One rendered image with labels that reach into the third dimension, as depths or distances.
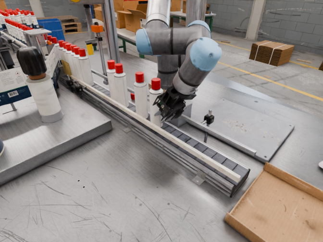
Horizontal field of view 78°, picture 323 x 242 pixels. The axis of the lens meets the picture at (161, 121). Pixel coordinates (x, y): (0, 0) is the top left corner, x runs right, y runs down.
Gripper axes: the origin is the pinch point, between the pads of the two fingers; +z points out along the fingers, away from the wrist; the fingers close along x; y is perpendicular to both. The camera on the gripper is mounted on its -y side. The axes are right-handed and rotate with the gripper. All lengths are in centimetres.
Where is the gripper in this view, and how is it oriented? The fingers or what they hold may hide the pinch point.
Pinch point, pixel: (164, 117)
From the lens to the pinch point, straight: 77.7
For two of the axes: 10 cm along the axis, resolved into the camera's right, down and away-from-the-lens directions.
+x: 6.1, 7.6, -2.2
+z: -3.5, 5.1, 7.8
